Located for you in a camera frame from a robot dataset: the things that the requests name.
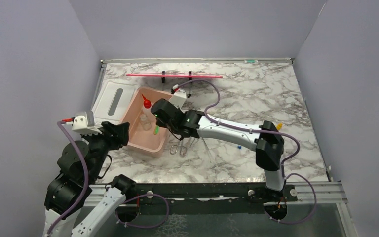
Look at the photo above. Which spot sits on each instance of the pink plastic bin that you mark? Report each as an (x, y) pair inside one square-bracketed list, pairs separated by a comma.
[(141, 140)]

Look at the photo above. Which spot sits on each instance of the metal crucible tongs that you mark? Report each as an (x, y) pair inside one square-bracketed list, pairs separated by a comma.
[(181, 148)]

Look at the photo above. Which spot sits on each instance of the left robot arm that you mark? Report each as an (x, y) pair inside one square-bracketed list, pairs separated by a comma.
[(80, 165)]

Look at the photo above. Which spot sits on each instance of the small orange cap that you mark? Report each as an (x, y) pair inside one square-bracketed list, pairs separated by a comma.
[(279, 126)]

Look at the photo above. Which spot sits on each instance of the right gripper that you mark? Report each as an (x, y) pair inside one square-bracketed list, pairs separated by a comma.
[(159, 124)]

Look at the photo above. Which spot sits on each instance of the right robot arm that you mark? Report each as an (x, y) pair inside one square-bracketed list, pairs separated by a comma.
[(265, 140)]

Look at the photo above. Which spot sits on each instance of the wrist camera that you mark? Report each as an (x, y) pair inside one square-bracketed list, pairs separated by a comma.
[(83, 123), (178, 97)]

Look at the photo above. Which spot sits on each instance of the metal tweezers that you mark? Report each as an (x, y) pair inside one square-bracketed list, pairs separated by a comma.
[(208, 151)]

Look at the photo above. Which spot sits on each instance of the wash bottle red cap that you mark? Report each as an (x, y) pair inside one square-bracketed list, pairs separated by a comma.
[(146, 108)]

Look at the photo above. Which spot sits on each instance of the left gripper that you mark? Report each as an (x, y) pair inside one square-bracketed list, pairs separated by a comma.
[(117, 135)]

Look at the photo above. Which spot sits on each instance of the black wire stand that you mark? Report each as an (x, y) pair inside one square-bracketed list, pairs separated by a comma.
[(168, 81)]

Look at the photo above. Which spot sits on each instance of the black base frame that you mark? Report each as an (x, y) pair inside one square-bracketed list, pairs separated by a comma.
[(227, 198)]

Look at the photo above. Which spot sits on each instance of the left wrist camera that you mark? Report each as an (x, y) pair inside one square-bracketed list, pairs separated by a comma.
[(83, 123)]

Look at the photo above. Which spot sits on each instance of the white bin lid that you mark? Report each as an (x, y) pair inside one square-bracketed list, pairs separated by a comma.
[(112, 102)]

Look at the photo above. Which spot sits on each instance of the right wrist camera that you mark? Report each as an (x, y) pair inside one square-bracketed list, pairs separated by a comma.
[(178, 97)]

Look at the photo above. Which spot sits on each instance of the small glass jar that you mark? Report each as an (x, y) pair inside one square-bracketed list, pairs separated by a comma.
[(145, 122)]

